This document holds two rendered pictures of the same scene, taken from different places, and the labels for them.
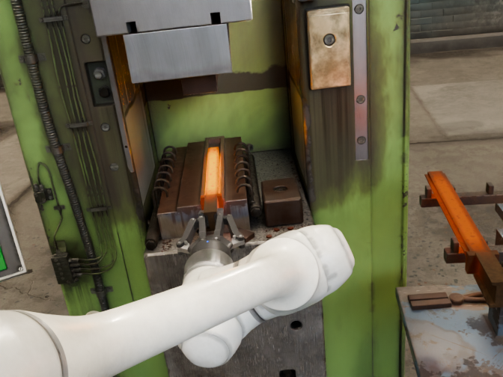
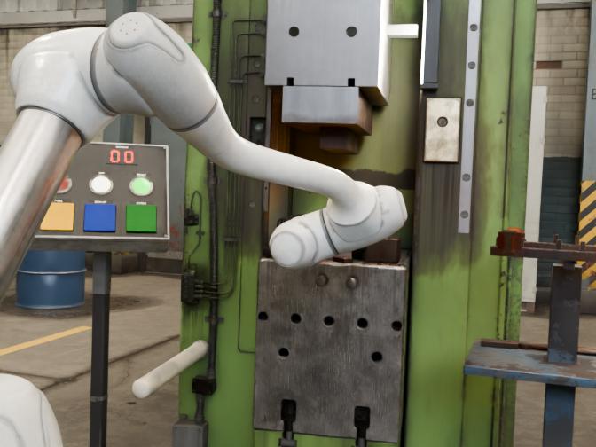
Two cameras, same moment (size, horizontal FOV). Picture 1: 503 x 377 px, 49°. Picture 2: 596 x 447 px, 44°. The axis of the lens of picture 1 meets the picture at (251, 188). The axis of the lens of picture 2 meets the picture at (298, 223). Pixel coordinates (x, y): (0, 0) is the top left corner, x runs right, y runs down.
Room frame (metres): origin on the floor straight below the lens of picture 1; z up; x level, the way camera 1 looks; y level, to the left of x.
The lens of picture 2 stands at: (-0.81, -0.20, 1.11)
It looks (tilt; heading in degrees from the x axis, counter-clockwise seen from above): 3 degrees down; 11
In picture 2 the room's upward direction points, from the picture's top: 2 degrees clockwise
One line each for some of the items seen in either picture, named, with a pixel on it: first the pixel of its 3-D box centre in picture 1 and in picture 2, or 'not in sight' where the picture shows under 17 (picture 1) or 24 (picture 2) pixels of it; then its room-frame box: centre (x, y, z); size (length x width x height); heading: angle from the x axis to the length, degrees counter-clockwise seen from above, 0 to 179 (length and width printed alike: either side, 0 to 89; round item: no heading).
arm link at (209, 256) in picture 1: (209, 276); not in sight; (0.81, 0.09, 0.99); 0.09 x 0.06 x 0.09; 90
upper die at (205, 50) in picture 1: (185, 37); (331, 113); (1.30, 0.11, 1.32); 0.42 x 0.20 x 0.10; 0
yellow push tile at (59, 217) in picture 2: not in sight; (58, 217); (0.85, 0.71, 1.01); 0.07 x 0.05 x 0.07; 115
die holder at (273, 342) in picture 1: (239, 263); (341, 329); (1.31, 0.06, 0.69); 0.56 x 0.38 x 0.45; 0
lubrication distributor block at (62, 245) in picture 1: (66, 267); (192, 288); (1.21, 0.48, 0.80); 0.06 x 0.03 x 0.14; 90
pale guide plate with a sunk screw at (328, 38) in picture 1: (328, 48); (442, 129); (1.22, -0.20, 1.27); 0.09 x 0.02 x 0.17; 90
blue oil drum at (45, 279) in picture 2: not in sight; (51, 253); (5.01, 3.05, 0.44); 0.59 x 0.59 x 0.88
